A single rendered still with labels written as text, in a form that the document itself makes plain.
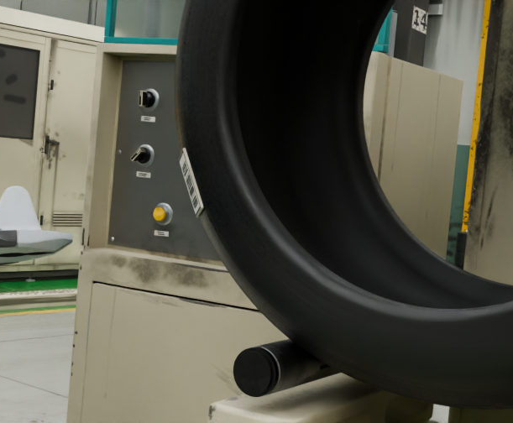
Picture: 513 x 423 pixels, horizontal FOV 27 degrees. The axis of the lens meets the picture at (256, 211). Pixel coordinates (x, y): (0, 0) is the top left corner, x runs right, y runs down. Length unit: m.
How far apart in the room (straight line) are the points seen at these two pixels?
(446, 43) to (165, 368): 9.59
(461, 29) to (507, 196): 9.98
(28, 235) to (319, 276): 0.26
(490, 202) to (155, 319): 0.77
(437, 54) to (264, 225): 10.46
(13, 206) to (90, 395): 1.00
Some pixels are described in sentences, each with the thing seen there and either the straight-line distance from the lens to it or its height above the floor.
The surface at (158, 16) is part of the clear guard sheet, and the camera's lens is 1.88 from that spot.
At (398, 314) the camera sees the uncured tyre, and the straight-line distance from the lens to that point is 0.88.
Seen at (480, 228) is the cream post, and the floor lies 1.03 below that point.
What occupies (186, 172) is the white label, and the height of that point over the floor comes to 1.07.
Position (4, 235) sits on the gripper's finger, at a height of 1.00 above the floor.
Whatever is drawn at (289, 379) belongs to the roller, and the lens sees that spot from 0.96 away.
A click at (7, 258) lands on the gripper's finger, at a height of 0.98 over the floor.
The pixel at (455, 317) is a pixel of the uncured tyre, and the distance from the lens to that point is 0.86.
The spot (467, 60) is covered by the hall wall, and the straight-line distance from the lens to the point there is 11.11.
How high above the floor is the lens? 1.09
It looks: 3 degrees down
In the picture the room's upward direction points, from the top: 5 degrees clockwise
